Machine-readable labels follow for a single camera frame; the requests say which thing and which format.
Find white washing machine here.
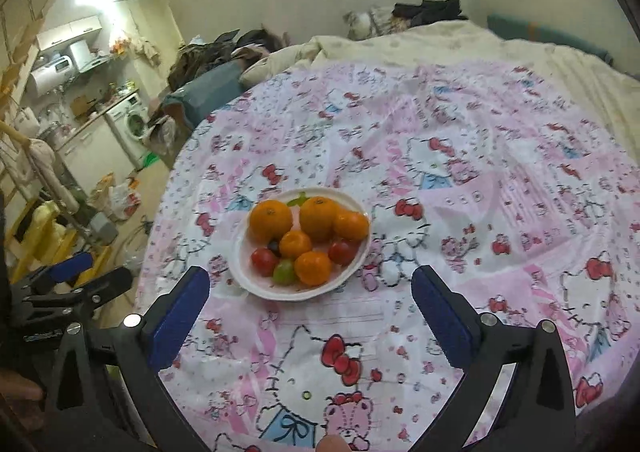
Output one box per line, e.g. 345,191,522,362
106,91,151,170

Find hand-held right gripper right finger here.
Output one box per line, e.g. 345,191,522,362
407,264,578,452

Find red cherry tomato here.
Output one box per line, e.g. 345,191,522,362
250,248,280,277
327,239,358,266

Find beige duvet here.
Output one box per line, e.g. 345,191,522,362
240,21,640,98

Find pink cartoon printed blanket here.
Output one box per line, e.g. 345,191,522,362
135,59,640,452

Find small tangerine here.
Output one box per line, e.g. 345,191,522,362
294,250,333,287
279,229,313,260
333,210,370,242

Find yellow bag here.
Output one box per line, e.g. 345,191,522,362
30,201,68,253

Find white kitchen counter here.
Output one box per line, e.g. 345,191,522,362
55,97,141,183

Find white plastic bag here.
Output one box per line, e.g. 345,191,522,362
102,179,141,220

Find white wall cabinets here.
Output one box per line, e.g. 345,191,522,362
36,14,103,51

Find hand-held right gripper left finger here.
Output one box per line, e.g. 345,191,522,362
44,266,213,452

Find dark clothes pile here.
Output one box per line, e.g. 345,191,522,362
391,0,468,25

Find green grape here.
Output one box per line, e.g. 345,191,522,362
272,259,296,284

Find pink and white plate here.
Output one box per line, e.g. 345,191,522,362
233,187,373,302

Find brown clothes pile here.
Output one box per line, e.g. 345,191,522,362
167,34,241,90

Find grey-blue cushion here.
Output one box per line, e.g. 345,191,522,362
161,59,246,128

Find person's left hand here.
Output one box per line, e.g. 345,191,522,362
0,366,47,403

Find patterned pillow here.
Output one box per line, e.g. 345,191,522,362
342,6,396,40

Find large orange with leaf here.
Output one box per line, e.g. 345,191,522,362
287,192,343,242

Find white water heater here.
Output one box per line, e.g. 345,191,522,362
30,54,76,94

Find teal mat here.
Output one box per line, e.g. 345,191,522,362
487,14,613,65

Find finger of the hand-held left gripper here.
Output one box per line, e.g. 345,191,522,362
25,252,96,290
25,266,133,320

